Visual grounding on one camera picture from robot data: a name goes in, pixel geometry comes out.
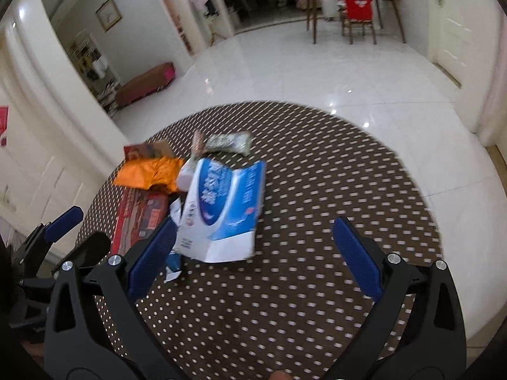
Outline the blue white paper package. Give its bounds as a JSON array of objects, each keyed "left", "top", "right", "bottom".
[{"left": 175, "top": 158, "right": 266, "bottom": 263}]

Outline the red flat snack box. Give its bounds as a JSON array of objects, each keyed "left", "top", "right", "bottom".
[{"left": 111, "top": 188, "right": 169, "bottom": 256}]

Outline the orange foil wrapper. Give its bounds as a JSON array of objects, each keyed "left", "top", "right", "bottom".
[{"left": 112, "top": 156, "right": 185, "bottom": 194}]

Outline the cluttered shelf unit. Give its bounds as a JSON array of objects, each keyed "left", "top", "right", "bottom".
[{"left": 67, "top": 31, "right": 121, "bottom": 117}]

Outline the silver green snack wrapper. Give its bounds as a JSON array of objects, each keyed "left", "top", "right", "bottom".
[{"left": 191, "top": 130, "right": 252, "bottom": 158}]

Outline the white door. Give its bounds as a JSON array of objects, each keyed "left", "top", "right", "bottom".
[{"left": 431, "top": 0, "right": 494, "bottom": 87}]

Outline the wooden dining table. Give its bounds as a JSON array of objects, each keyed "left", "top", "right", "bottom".
[{"left": 307, "top": 0, "right": 407, "bottom": 45}]

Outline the chair with red cover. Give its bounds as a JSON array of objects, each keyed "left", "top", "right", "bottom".
[{"left": 341, "top": 0, "right": 377, "bottom": 45}]

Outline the framed wall picture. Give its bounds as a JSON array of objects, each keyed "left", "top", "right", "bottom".
[{"left": 95, "top": 0, "right": 122, "bottom": 32}]

